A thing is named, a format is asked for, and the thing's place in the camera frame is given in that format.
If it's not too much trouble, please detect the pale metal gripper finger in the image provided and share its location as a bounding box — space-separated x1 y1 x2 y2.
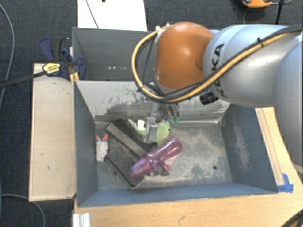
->
146 117 159 143

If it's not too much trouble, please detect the green toy animal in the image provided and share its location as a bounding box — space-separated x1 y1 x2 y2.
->
127 118 171 146

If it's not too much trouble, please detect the purple spray bottle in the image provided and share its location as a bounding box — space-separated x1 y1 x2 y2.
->
129 137 183 181

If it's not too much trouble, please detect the dark green flat block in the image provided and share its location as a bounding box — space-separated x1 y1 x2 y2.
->
104 154 145 189
105 118 157 160

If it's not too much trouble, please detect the white toy rabbit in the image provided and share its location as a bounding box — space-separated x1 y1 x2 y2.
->
95 133 110 163

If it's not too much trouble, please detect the grey metal bin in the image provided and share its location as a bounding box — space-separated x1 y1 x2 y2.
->
71 26 279 208

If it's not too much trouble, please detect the pale wood flat board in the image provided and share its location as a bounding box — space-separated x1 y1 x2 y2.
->
28 63 78 202

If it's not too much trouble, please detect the black cylinder on white bracket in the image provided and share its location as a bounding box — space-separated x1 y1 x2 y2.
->
199 90 219 106

